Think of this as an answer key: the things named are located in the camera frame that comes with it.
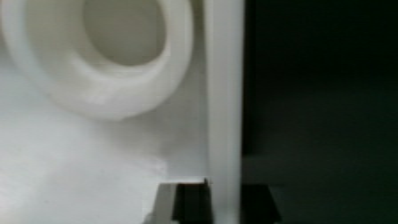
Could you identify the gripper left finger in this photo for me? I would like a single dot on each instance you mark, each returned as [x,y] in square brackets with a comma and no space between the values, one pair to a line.
[191,203]

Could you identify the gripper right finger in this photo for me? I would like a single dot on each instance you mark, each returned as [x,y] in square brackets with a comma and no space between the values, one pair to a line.
[257,205]

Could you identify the white square table top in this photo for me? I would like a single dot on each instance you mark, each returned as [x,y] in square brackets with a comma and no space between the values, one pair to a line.
[119,108]

